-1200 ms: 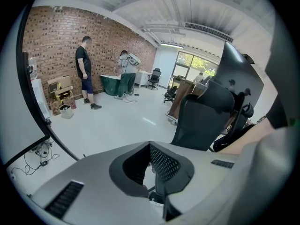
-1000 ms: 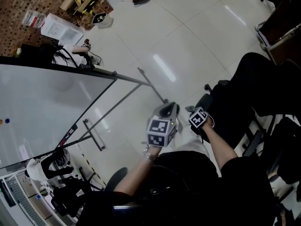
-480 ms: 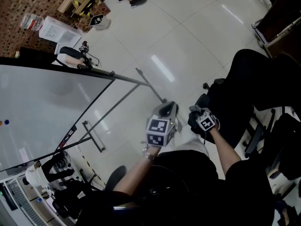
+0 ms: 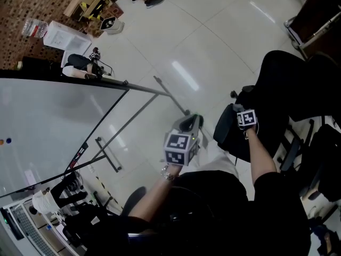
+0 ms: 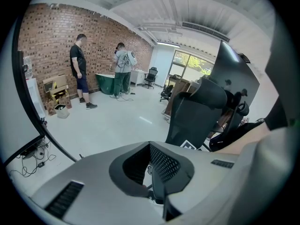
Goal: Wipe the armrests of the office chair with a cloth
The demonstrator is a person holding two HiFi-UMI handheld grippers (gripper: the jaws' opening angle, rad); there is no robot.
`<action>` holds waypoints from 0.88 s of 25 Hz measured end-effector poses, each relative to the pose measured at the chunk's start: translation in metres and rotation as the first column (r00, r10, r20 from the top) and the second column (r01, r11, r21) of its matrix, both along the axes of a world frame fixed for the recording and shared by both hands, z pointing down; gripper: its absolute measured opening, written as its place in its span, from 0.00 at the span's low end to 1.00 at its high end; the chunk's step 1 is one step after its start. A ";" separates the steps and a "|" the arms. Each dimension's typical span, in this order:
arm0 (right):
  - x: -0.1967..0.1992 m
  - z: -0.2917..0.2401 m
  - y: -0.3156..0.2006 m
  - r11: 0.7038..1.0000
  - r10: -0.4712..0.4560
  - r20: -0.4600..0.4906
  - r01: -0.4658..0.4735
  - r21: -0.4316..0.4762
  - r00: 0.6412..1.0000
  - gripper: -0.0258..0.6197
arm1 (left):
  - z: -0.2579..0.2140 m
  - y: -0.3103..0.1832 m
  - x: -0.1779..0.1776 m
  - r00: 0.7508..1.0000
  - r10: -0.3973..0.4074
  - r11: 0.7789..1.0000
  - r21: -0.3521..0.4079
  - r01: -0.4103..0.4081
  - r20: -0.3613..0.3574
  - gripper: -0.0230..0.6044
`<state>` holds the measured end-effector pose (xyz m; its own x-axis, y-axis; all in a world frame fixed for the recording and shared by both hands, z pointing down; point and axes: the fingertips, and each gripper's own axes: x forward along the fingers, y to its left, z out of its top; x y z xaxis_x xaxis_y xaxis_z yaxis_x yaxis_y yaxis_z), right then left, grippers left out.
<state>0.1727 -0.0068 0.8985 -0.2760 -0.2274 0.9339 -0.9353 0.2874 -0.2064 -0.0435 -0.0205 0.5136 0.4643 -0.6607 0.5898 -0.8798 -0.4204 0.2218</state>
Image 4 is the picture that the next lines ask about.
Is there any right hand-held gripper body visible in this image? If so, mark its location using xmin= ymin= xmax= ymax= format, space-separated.
xmin=232 ymin=103 xmax=259 ymax=131

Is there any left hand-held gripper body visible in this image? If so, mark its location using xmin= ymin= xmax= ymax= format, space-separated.
xmin=163 ymin=113 xmax=205 ymax=167

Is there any black chair armrest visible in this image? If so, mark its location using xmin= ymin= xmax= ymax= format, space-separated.
xmin=212 ymin=103 xmax=238 ymax=146
xmin=278 ymin=137 xmax=302 ymax=172

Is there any person's right forearm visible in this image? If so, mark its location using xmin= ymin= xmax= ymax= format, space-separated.
xmin=243 ymin=126 xmax=278 ymax=183

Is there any person's left forearm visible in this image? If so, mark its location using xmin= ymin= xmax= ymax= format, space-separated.
xmin=127 ymin=165 xmax=186 ymax=220

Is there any silver wristwatch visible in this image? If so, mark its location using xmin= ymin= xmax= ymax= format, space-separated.
xmin=159 ymin=165 xmax=180 ymax=182

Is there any person's white trouser leg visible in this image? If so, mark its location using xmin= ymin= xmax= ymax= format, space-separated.
xmin=190 ymin=139 xmax=240 ymax=180

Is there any black office chair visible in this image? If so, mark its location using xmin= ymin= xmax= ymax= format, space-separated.
xmin=212 ymin=50 xmax=341 ymax=175

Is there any black whiteboard stand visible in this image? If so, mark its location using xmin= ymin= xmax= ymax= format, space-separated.
xmin=63 ymin=75 xmax=191 ymax=173

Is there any person's black clothing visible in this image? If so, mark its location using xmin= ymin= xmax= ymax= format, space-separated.
xmin=85 ymin=169 xmax=312 ymax=256

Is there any black backpack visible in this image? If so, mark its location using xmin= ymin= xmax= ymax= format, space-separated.
xmin=301 ymin=124 xmax=341 ymax=202

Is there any black bag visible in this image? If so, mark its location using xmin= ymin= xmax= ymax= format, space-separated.
xmin=62 ymin=203 xmax=115 ymax=250

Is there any dark wooden cabinet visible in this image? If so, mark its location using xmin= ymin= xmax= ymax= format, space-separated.
xmin=283 ymin=0 xmax=341 ymax=61

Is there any large whiteboard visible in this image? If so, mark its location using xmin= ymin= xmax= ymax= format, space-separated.
xmin=0 ymin=76 xmax=131 ymax=198

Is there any small white bin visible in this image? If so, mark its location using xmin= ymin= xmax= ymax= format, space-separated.
xmin=100 ymin=16 xmax=125 ymax=35

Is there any white box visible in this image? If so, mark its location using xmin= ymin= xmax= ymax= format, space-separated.
xmin=43 ymin=20 xmax=93 ymax=55

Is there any brown cardboard box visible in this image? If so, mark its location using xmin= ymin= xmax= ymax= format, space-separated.
xmin=63 ymin=0 xmax=112 ymax=22

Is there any grey laptop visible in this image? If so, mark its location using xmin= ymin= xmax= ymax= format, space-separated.
xmin=0 ymin=204 xmax=59 ymax=256

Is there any clear plastic water bottle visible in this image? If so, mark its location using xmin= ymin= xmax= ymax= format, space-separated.
xmin=22 ymin=18 xmax=49 ymax=39

